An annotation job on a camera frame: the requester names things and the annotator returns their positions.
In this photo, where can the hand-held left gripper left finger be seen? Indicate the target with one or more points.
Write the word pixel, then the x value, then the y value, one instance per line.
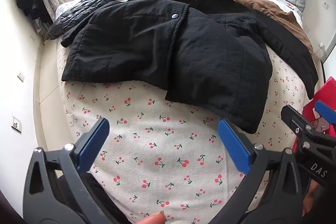
pixel 94 141

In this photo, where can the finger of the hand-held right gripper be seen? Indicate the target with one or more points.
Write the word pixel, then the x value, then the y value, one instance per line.
pixel 325 111
pixel 302 124

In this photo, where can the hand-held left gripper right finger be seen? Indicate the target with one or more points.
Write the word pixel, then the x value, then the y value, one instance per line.
pixel 232 144

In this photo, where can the black padded jacket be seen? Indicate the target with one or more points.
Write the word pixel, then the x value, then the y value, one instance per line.
pixel 157 56

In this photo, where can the person's right hand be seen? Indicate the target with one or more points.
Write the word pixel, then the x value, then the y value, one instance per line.
pixel 309 197

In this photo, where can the person's left hand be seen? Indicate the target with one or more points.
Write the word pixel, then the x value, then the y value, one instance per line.
pixel 153 218

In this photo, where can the red foam floor mat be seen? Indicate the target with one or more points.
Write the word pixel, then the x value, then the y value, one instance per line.
pixel 325 90

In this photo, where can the bed with cherry print sheet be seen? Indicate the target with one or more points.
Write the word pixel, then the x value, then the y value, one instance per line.
pixel 157 148

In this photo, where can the brown garment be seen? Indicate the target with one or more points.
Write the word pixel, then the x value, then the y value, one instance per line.
pixel 275 11

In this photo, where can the small orange box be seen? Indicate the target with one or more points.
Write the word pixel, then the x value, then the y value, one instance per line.
pixel 290 5

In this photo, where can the black quilted puffer jacket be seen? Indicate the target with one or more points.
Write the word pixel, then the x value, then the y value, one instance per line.
pixel 78 8

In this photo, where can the white wall switch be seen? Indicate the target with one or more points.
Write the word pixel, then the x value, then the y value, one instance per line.
pixel 16 124

